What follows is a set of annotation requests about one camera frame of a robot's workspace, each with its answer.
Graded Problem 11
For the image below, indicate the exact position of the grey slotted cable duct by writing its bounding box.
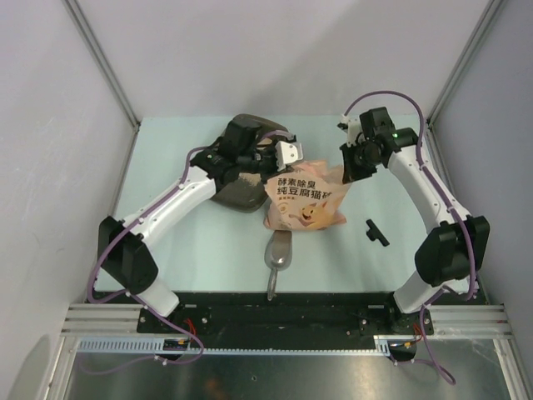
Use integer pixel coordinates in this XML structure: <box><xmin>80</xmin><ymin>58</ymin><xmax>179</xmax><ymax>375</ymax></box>
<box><xmin>77</xmin><ymin>336</ymin><xmax>406</xmax><ymax>356</ymax></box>

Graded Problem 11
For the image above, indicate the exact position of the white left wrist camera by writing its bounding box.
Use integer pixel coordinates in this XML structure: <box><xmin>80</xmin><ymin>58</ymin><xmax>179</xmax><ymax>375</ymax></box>
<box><xmin>275</xmin><ymin>141</ymin><xmax>304</xmax><ymax>172</ymax></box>

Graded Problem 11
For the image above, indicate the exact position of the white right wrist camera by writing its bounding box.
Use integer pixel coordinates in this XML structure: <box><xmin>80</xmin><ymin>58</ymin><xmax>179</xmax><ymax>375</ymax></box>
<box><xmin>337</xmin><ymin>115</ymin><xmax>362</xmax><ymax>148</ymax></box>

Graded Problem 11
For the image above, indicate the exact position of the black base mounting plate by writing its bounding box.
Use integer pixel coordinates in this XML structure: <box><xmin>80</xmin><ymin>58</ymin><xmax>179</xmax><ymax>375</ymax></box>
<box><xmin>85</xmin><ymin>289</ymin><xmax>488</xmax><ymax>349</ymax></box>

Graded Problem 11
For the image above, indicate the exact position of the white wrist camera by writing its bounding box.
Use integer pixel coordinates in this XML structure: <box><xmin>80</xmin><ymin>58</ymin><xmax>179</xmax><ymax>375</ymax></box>
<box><xmin>337</xmin><ymin>115</ymin><xmax>362</xmax><ymax>148</ymax></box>
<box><xmin>275</xmin><ymin>141</ymin><xmax>304</xmax><ymax>172</ymax></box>

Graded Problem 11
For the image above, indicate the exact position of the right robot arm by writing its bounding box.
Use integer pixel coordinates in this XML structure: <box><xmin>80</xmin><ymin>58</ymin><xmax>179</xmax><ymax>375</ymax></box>
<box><xmin>338</xmin><ymin>107</ymin><xmax>490</xmax><ymax>334</ymax></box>

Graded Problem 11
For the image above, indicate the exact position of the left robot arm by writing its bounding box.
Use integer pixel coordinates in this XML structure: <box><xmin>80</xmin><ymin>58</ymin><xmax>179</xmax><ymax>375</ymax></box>
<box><xmin>94</xmin><ymin>114</ymin><xmax>299</xmax><ymax>333</ymax></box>

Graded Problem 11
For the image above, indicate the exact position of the silver metal scoop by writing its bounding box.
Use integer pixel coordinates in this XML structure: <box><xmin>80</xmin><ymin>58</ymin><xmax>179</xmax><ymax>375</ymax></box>
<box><xmin>264</xmin><ymin>230</ymin><xmax>292</xmax><ymax>302</ymax></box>

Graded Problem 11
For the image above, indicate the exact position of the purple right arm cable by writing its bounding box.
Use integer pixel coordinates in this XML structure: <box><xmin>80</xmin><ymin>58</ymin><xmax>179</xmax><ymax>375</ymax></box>
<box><xmin>343</xmin><ymin>89</ymin><xmax>480</xmax><ymax>387</ymax></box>

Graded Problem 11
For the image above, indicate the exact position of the aluminium frame post left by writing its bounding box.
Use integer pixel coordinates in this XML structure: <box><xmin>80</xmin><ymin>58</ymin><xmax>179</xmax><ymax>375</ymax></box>
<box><xmin>62</xmin><ymin>0</ymin><xmax>141</xmax><ymax>133</ymax></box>

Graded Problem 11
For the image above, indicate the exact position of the aluminium rail right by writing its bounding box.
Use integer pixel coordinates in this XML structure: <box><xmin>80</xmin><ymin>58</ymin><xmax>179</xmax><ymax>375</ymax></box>
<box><xmin>429</xmin><ymin>305</ymin><xmax>513</xmax><ymax>339</ymax></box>

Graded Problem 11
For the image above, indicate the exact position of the pink cat litter bag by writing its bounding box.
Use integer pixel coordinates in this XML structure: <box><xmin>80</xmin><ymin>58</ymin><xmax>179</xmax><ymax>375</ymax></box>
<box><xmin>264</xmin><ymin>160</ymin><xmax>351</xmax><ymax>231</ymax></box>

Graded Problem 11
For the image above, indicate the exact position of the aluminium frame post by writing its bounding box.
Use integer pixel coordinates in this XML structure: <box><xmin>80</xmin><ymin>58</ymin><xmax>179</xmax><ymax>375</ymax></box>
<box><xmin>62</xmin><ymin>0</ymin><xmax>141</xmax><ymax>133</ymax></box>
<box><xmin>426</xmin><ymin>0</ymin><xmax>507</xmax><ymax>127</ymax></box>

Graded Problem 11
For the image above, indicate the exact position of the aluminium frame post right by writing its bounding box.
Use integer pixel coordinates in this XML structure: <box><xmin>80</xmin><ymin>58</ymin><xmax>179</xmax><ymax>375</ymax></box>
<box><xmin>426</xmin><ymin>0</ymin><xmax>507</xmax><ymax>127</ymax></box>

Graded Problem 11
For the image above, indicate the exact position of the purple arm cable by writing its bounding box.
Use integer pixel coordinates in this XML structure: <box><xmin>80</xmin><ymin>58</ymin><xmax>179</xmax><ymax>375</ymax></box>
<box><xmin>343</xmin><ymin>89</ymin><xmax>480</xmax><ymax>387</ymax></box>
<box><xmin>77</xmin><ymin>128</ymin><xmax>296</xmax><ymax>374</ymax></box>

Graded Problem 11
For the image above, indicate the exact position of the black bag sealing clip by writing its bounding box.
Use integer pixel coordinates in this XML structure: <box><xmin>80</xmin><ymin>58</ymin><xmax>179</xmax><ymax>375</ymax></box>
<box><xmin>366</xmin><ymin>219</ymin><xmax>390</xmax><ymax>248</ymax></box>

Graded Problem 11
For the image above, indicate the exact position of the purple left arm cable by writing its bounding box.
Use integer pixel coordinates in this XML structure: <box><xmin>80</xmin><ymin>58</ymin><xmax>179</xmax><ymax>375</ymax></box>
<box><xmin>77</xmin><ymin>128</ymin><xmax>296</xmax><ymax>374</ymax></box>

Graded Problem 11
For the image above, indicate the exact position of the brown litter box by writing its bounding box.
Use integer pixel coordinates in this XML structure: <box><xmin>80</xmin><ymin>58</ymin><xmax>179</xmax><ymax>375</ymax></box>
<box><xmin>211</xmin><ymin>113</ymin><xmax>288</xmax><ymax>213</ymax></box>

